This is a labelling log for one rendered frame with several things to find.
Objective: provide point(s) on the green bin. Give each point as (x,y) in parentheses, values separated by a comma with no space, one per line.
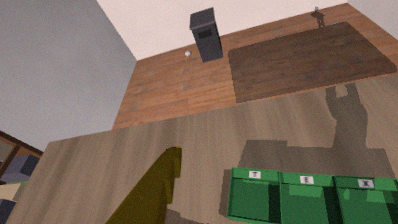
(310,203)

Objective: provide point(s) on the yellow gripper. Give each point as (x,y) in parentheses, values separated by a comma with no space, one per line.
(147,201)

